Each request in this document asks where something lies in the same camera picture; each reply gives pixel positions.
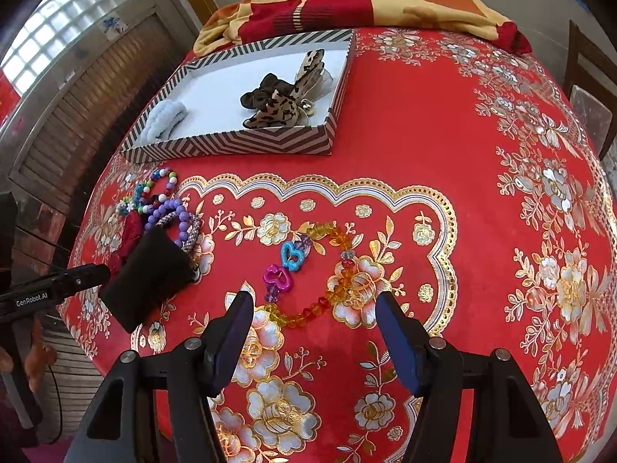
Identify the red orange patterned blanket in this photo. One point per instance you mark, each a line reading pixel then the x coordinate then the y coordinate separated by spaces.
pixel 385 5

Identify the striped cardboard box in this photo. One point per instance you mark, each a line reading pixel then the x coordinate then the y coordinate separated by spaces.
pixel 217 101

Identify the brown scrunchie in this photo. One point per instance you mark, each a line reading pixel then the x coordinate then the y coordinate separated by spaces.
pixel 262 89

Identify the white fluffy scrunchie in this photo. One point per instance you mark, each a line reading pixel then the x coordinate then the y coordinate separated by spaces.
pixel 164 120

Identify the leopard print hair bow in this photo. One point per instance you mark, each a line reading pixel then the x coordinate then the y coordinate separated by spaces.
pixel 274 108

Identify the wooden slat panel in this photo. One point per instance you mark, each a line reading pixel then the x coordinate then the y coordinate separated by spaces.
pixel 96 115

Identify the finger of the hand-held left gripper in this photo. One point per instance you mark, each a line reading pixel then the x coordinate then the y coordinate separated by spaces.
pixel 86 276

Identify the glass block window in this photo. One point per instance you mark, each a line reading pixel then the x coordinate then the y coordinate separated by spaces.
pixel 58 19

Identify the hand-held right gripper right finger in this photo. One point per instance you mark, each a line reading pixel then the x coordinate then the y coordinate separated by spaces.
pixel 395 342

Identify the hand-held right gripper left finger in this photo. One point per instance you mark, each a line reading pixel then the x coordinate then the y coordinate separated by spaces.
pixel 236 333

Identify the wooden chair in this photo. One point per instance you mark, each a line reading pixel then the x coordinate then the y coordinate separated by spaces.
pixel 578 58

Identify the blue flower sticker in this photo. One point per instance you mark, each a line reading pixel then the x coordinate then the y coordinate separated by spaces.
pixel 111 26

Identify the red velvet hair bow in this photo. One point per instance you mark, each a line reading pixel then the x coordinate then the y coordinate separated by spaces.
pixel 130 236

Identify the red floral tablecloth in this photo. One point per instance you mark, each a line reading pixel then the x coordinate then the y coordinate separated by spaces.
pixel 482 299

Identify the black cloth headband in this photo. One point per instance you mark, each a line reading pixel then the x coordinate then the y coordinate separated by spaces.
pixel 144 279

